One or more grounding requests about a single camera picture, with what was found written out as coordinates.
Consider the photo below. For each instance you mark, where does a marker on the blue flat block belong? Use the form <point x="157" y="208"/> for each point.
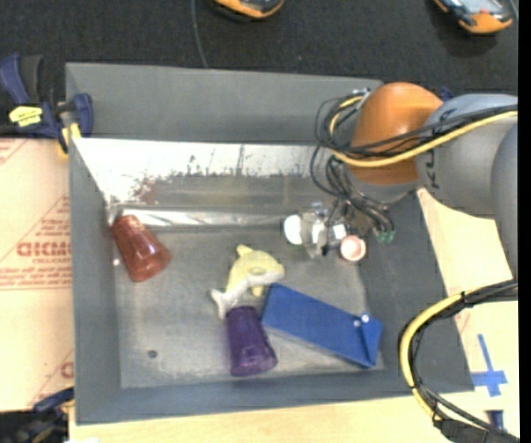
<point x="316" y="323"/>

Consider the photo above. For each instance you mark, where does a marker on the red and white round cup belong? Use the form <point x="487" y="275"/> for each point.
<point x="353" y="249"/>

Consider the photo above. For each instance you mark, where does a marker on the white round thing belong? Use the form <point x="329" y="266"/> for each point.
<point x="292" y="228"/>

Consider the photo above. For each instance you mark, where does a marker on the red clear plastic cup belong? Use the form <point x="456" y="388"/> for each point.
<point x="140" y="252"/>

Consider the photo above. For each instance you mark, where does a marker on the yellow and white toy dolphin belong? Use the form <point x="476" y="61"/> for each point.
<point x="253" y="270"/>

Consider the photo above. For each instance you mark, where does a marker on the grey metal bin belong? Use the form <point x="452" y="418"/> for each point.
<point x="177" y="330"/>

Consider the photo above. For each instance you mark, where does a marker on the brown cardboard board red print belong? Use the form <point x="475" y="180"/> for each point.
<point x="25" y="321"/>

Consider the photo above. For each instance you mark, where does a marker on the purple clear plastic cup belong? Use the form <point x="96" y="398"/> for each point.
<point x="249" y="344"/>

